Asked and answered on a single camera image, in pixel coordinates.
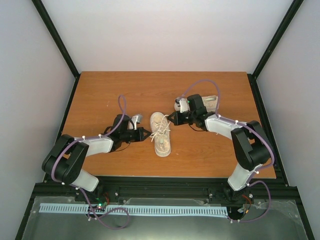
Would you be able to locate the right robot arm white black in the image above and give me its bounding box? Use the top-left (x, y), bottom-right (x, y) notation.
top-left (167, 94), bottom-right (275, 192)

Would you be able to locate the white lace sneaker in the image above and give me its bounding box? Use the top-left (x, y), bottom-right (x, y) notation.
top-left (150, 112), bottom-right (171, 158)
top-left (188, 95), bottom-right (219, 112)

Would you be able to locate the green lit circuit board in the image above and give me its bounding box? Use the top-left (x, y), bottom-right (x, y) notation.
top-left (89, 192), bottom-right (110, 212)

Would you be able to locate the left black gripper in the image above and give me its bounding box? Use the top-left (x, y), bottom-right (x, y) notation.
top-left (121, 127), bottom-right (151, 143)

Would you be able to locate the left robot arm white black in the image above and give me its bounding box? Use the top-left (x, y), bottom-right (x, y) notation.
top-left (41, 114), bottom-right (152, 202)

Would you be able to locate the black frame post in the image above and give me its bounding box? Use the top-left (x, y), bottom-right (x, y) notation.
top-left (31, 0), bottom-right (81, 80)
top-left (251, 0), bottom-right (304, 81)

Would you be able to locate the light blue cable duct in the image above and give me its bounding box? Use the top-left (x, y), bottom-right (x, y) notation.
top-left (38, 203), bottom-right (228, 218)

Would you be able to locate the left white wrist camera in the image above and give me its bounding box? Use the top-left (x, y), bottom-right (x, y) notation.
top-left (131, 114), bottom-right (143, 130)

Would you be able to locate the left black frame post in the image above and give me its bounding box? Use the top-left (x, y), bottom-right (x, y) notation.
top-left (31, 0), bottom-right (81, 80)

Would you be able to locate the right black frame post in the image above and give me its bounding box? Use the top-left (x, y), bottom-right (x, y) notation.
top-left (251, 0), bottom-right (304, 81)

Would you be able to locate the black aluminium frame rail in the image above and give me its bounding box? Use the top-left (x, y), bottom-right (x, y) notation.
top-left (32, 174), bottom-right (298, 205)

